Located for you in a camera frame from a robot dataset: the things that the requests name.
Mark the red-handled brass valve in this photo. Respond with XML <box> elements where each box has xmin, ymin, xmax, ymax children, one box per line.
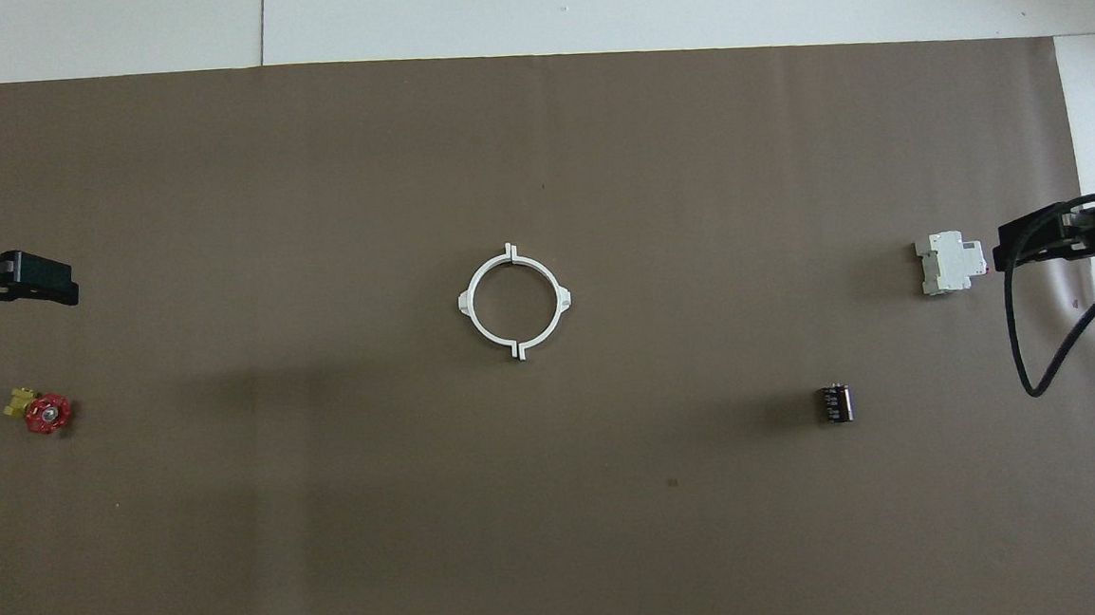
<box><xmin>3</xmin><ymin>382</ymin><xmax>74</xmax><ymax>438</ymax></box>

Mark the black cylindrical capacitor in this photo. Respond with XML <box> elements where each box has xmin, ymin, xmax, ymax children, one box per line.
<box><xmin>816</xmin><ymin>382</ymin><xmax>855</xmax><ymax>425</ymax></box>

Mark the white half-ring pipe clamp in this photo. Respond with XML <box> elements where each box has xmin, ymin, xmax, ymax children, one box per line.
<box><xmin>455</xmin><ymin>243</ymin><xmax>524</xmax><ymax>363</ymax></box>
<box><xmin>506</xmin><ymin>239</ymin><xmax>577</xmax><ymax>360</ymax></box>

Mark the brown paper mat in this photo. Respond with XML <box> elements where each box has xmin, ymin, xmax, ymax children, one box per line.
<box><xmin>0</xmin><ymin>15</ymin><xmax>1095</xmax><ymax>615</ymax></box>

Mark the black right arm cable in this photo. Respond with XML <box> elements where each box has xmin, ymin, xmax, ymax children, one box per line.
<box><xmin>997</xmin><ymin>189</ymin><xmax>1095</xmax><ymax>401</ymax></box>

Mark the white circuit breaker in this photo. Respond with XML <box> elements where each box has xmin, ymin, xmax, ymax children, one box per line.
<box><xmin>914</xmin><ymin>229</ymin><xmax>990</xmax><ymax>298</ymax></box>

